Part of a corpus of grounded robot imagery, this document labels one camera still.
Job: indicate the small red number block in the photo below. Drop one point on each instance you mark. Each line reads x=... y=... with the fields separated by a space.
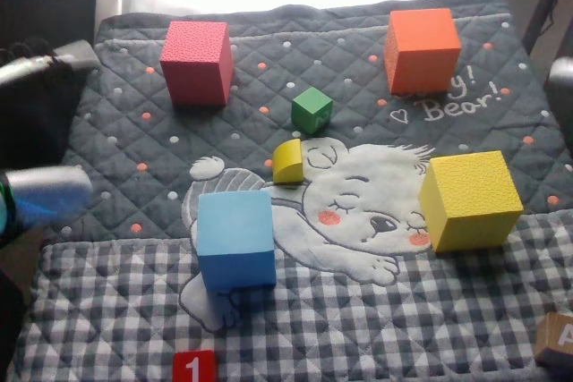
x=183 y=368

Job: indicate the yellow foam cube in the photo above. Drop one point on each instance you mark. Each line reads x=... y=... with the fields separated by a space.
x=470 y=203

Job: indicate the small yellow half-round block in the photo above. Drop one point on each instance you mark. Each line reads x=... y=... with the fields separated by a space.
x=286 y=163

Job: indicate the small wooden letter block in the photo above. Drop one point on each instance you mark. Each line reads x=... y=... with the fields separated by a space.
x=553 y=337

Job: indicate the grey quilt with bear print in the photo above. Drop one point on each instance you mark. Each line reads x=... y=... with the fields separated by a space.
x=358 y=310

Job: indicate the orange foam cube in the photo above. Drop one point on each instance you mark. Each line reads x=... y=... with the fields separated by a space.
x=425 y=55

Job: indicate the small green cube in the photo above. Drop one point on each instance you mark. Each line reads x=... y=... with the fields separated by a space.
x=309 y=107

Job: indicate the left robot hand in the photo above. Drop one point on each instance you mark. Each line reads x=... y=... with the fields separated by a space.
x=40 y=66

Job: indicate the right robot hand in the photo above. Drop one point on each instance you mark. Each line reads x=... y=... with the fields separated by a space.
x=563 y=78

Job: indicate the red foam cube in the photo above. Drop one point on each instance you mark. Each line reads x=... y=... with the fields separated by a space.
x=197 y=69

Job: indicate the blue foam cube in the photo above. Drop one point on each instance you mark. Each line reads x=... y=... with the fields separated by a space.
x=235 y=239

